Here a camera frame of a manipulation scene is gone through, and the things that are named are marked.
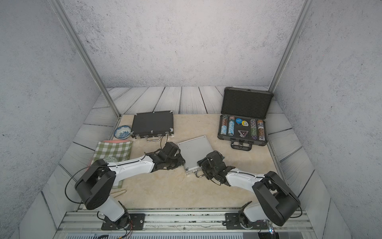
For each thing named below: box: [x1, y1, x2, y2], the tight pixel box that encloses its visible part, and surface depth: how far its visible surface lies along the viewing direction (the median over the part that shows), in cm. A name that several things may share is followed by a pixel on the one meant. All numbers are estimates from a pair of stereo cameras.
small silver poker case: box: [177, 134, 214, 175], surface depth 98 cm
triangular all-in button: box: [237, 129, 249, 138], surface depth 106 cm
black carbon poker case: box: [130, 110, 175, 139], surface depth 110 cm
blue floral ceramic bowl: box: [113, 124, 134, 140], surface depth 110 cm
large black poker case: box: [217, 86, 275, 151], surface depth 107 cm
